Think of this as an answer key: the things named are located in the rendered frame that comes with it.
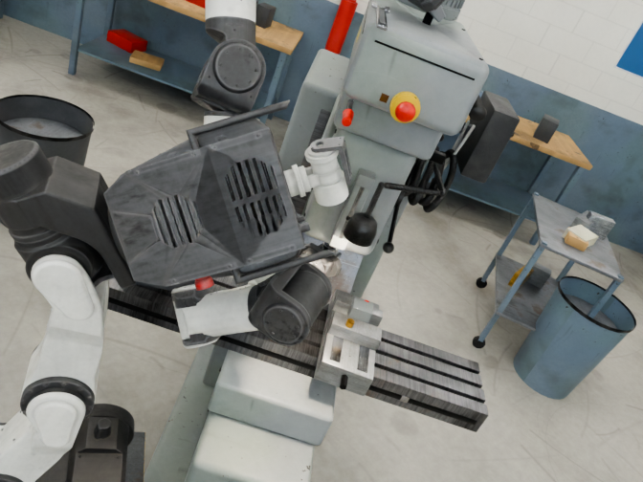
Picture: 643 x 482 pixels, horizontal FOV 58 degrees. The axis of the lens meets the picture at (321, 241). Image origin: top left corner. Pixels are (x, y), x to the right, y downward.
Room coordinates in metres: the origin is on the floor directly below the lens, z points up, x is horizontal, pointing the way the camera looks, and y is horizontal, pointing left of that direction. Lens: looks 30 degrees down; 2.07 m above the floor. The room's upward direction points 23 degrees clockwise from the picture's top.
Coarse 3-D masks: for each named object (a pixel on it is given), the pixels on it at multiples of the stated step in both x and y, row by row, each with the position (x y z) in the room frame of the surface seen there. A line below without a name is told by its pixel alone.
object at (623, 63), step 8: (640, 24) 5.79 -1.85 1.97; (640, 32) 5.79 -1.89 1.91; (632, 40) 5.79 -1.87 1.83; (640, 40) 5.79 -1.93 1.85; (632, 48) 5.79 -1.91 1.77; (640, 48) 5.80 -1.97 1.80; (624, 56) 5.79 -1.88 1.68; (632, 56) 5.80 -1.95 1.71; (640, 56) 5.80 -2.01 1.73; (616, 64) 5.79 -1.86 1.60; (624, 64) 5.79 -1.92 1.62; (632, 64) 5.80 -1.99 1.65; (640, 64) 5.81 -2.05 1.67; (632, 72) 5.80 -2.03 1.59; (640, 72) 5.81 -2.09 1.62
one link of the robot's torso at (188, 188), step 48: (192, 144) 0.87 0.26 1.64; (240, 144) 0.81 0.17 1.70; (144, 192) 0.77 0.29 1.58; (192, 192) 0.78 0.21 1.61; (240, 192) 1.04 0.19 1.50; (288, 192) 0.80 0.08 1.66; (144, 240) 0.75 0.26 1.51; (192, 240) 0.75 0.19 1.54; (240, 240) 0.76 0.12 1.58; (288, 240) 0.78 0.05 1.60
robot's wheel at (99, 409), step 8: (96, 408) 1.12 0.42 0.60; (104, 408) 1.13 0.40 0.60; (112, 408) 1.14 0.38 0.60; (120, 408) 1.16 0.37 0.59; (88, 416) 1.09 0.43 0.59; (96, 416) 1.10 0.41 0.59; (104, 416) 1.11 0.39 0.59; (112, 416) 1.12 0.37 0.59; (120, 416) 1.13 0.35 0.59; (128, 416) 1.16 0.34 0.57; (128, 424) 1.14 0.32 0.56; (128, 432) 1.14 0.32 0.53; (128, 440) 1.14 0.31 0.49
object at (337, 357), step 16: (336, 304) 1.42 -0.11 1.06; (320, 352) 1.28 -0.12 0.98; (336, 352) 1.25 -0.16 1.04; (352, 352) 1.27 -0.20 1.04; (368, 352) 1.30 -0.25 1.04; (320, 368) 1.19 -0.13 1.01; (336, 368) 1.19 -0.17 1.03; (352, 368) 1.21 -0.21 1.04; (368, 368) 1.24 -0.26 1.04; (336, 384) 1.19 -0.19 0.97; (352, 384) 1.20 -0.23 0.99; (368, 384) 1.20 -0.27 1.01
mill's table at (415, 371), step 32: (128, 288) 1.24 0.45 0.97; (224, 288) 1.41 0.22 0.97; (160, 320) 1.23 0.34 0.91; (320, 320) 1.44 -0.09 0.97; (256, 352) 1.26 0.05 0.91; (288, 352) 1.27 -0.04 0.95; (384, 352) 1.42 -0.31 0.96; (416, 352) 1.49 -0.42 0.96; (448, 352) 1.55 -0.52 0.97; (384, 384) 1.30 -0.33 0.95; (416, 384) 1.33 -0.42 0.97; (448, 384) 1.39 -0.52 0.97; (480, 384) 1.45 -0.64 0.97; (448, 416) 1.32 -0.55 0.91; (480, 416) 1.33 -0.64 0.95
